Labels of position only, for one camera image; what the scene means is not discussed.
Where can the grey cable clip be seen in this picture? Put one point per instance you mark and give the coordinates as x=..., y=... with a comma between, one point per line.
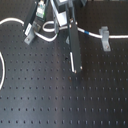
x=104, y=32
x=29, y=34

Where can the green circuit board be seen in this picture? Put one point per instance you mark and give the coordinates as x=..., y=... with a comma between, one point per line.
x=41, y=9

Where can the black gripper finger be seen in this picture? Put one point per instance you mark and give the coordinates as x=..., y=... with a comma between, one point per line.
x=75, y=54

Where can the grey cable clip right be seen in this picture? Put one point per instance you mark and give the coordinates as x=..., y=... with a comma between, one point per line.
x=104, y=32

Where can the grey cable clip left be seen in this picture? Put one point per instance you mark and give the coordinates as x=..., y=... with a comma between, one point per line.
x=29, y=34

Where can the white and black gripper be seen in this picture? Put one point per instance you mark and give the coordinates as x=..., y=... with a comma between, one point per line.
x=60, y=11

